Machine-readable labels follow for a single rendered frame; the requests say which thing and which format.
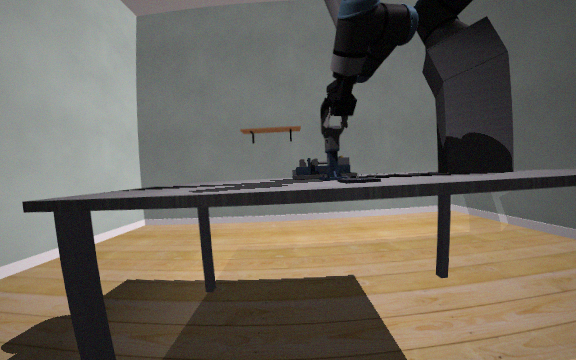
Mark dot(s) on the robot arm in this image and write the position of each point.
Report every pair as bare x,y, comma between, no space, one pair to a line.
383,26

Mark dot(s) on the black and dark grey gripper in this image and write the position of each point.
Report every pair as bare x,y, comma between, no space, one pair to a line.
342,105

